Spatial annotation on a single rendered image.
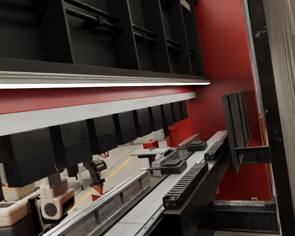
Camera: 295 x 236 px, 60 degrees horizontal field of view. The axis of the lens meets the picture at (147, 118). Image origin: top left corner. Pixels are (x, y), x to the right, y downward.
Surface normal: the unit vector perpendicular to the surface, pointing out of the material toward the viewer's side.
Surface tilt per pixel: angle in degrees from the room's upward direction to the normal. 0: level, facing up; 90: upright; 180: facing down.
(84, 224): 90
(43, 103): 90
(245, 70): 90
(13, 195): 92
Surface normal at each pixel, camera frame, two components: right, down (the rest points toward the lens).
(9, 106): 0.88, -0.13
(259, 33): -0.44, 0.12
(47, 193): -0.22, 0.09
